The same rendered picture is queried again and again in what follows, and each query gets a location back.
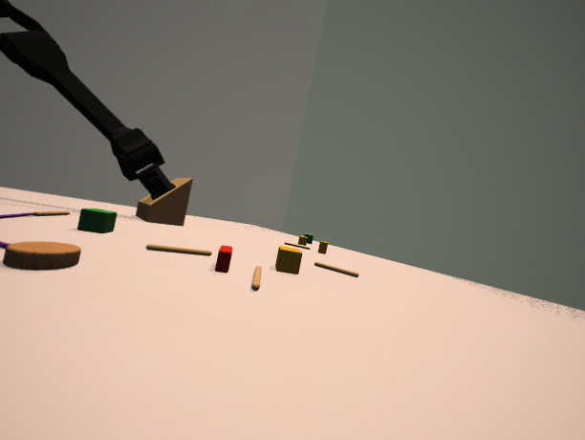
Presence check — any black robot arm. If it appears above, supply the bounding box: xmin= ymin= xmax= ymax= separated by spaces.
xmin=0 ymin=0 xmax=176 ymax=200

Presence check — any round wooden disc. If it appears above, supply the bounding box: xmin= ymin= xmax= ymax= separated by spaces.
xmin=3 ymin=241 xmax=81 ymax=271

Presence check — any purple string with wooden stick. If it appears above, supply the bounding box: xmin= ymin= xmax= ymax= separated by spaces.
xmin=0 ymin=211 xmax=70 ymax=248

